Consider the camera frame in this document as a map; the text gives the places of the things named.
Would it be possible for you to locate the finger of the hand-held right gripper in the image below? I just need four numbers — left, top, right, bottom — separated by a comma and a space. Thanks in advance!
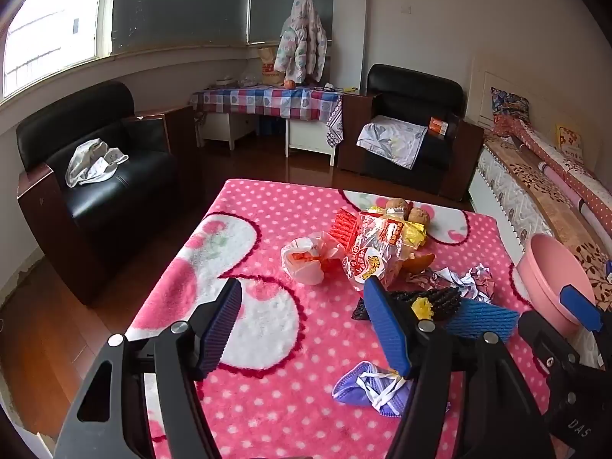
558, 284, 612, 369
518, 310, 583, 386

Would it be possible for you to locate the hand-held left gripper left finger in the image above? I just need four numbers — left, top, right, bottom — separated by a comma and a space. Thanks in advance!
55, 277, 244, 459

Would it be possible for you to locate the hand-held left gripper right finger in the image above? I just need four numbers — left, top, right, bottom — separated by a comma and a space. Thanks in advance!
363, 276, 558, 459

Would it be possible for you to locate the yellow paper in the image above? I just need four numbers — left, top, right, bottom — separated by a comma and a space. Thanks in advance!
411, 296, 435, 320

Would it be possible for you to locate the pink plastic basin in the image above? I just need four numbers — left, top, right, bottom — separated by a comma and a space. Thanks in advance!
518, 233, 598, 340

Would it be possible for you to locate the black foam net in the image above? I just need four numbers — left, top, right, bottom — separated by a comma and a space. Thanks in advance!
351, 287, 462, 323

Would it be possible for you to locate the silver candy wrapper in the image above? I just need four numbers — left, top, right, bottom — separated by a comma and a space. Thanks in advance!
406, 268, 448, 290

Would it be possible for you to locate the blue foam net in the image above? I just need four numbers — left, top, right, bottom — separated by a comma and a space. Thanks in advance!
444, 299, 520, 342

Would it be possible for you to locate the purple face mask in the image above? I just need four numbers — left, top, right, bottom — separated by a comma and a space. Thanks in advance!
332, 361, 450, 419

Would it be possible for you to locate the clear red-printed snack bag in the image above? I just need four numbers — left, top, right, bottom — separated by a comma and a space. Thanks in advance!
342, 210, 417, 292

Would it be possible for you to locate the silver foil paper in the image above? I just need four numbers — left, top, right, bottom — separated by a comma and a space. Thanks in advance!
435, 264, 495, 304

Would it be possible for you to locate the yellow foil wrapper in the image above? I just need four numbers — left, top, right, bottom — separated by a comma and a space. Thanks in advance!
368, 205, 428, 249

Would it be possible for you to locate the white and orange plastic bag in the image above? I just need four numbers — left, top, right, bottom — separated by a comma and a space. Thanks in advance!
280, 232, 345, 285

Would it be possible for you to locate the red foam net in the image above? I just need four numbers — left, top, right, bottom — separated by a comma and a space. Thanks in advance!
331, 208, 359, 249

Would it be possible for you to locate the pink polka dot blanket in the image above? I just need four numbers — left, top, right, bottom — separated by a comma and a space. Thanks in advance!
125, 178, 575, 459

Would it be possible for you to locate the red polka dot quilt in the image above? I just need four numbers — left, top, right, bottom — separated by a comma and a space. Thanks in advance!
492, 110, 612, 230

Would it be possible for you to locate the pink rolled mat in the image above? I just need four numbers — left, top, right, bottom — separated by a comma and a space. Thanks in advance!
538, 161, 612, 230

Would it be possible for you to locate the bed with patterned bedding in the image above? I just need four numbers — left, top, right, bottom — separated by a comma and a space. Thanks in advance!
483, 134, 612, 311

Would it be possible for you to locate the white quilted mattress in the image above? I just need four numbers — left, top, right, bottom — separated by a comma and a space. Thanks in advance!
469, 146, 541, 269

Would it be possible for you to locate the yellow floral pillow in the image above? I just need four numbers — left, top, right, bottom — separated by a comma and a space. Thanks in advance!
556, 125, 585, 158

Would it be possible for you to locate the black leather armchair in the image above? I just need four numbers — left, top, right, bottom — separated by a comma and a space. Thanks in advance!
337, 63, 485, 202
16, 80, 204, 307

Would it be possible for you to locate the white floral cloth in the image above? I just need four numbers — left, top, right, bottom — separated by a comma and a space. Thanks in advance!
356, 122, 428, 170

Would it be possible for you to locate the white desk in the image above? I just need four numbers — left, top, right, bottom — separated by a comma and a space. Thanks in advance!
198, 110, 338, 167

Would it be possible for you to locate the white crumpled cloth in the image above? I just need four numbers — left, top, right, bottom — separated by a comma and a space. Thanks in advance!
65, 138, 130, 188

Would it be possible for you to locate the checked dish towel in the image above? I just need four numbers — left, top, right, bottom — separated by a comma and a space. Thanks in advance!
326, 98, 346, 146

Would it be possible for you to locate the colourful printed pillow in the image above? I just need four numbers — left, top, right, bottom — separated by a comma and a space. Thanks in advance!
491, 87, 531, 118

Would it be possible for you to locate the white bed headboard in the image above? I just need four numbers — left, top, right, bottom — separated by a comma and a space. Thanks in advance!
466, 52, 565, 139

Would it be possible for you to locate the yellow and red sack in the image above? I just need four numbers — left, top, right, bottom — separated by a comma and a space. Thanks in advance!
258, 48, 285, 84

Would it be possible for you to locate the hanging printed puffer jacket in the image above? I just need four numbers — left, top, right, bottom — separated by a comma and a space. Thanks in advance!
273, 0, 329, 84

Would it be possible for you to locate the dark window panel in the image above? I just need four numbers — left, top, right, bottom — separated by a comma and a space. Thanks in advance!
247, 0, 335, 44
112, 0, 246, 54

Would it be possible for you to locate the bright window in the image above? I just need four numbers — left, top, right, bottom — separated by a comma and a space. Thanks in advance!
2, 0, 120, 101

